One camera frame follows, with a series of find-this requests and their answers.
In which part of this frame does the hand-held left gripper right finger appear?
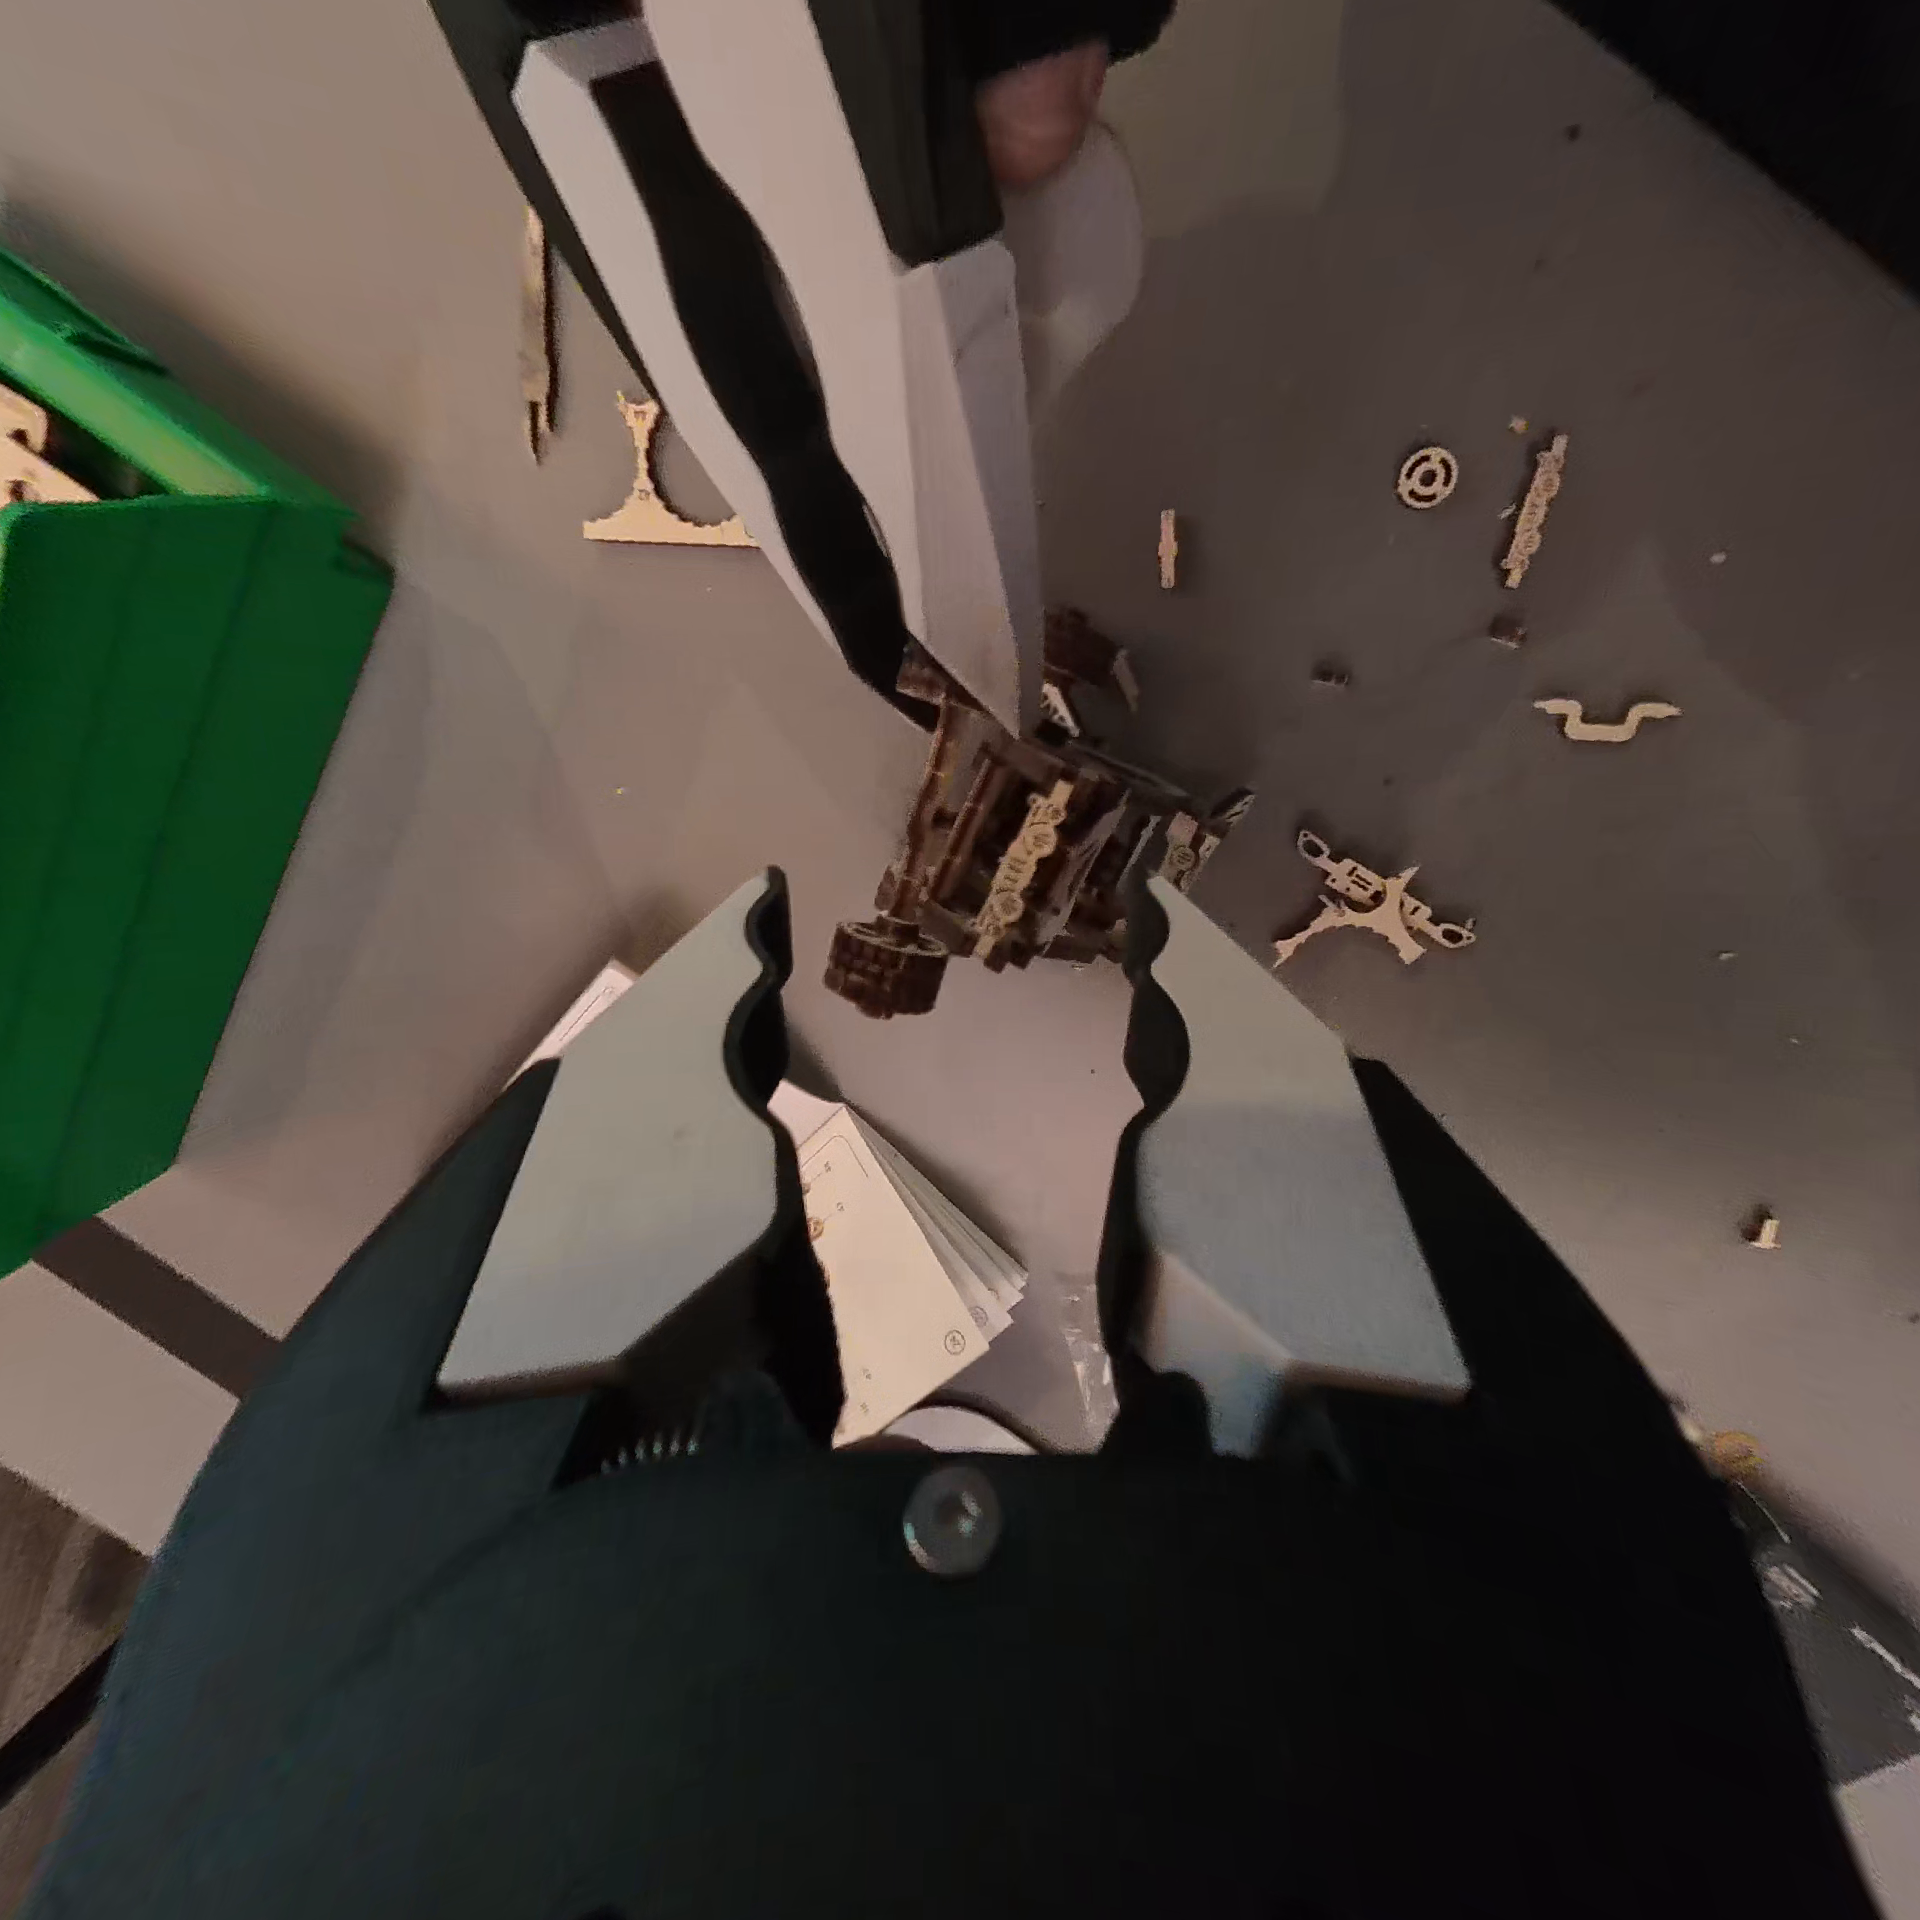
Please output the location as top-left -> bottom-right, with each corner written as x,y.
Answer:
1091,876 -> 1473,1421

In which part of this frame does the branch-shaped plywood scrap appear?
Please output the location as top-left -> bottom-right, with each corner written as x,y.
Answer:
1273,869 -> 1438,970

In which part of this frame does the slotted wooden link bar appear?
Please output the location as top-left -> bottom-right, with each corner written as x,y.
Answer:
1293,828 -> 1482,954

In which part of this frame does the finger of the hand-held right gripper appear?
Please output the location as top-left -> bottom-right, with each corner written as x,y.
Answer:
505,13 -> 940,714
647,0 -> 1047,732

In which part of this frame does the plywood scrap sheet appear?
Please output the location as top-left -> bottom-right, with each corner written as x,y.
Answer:
582,393 -> 764,549

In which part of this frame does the assembly instruction booklet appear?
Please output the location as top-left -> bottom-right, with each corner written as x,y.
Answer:
505,961 -> 1033,1454

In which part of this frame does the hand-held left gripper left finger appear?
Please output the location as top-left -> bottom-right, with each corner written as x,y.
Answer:
430,869 -> 847,1450

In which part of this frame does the wooden chain-pattern strip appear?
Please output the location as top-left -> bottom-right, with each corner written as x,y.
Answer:
1499,435 -> 1570,590

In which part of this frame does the green plastic bin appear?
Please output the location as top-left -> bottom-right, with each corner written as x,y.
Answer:
0,247 -> 394,1281

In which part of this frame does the wooden model buggy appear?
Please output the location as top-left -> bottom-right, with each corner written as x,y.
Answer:
824,705 -> 1253,1022

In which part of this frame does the pale plywood parts sheet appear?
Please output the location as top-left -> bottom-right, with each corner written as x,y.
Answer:
0,383 -> 98,511

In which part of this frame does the person's right hand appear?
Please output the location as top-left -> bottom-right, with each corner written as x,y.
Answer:
973,36 -> 1114,191

